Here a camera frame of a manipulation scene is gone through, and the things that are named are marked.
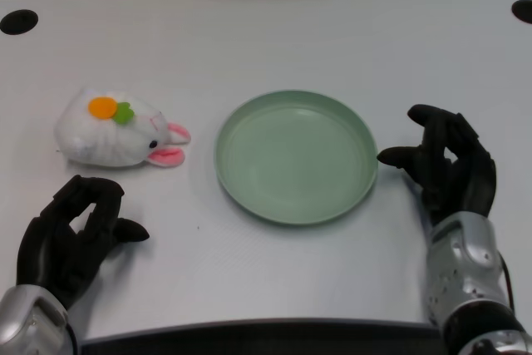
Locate black table cable grommet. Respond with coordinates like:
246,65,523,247
510,0,532,23
0,8,39,35

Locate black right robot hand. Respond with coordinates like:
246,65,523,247
376,104,498,227

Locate green round plate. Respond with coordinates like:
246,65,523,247
214,89,380,228

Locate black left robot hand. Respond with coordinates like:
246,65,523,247
16,175,150,308

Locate white rabbit doll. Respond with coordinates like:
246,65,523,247
53,87,192,170

